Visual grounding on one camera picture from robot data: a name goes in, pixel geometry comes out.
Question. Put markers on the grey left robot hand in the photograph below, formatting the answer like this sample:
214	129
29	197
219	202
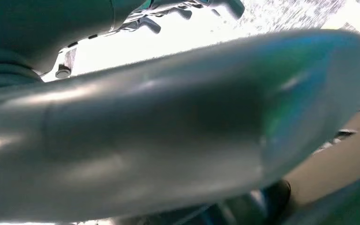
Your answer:
136	130

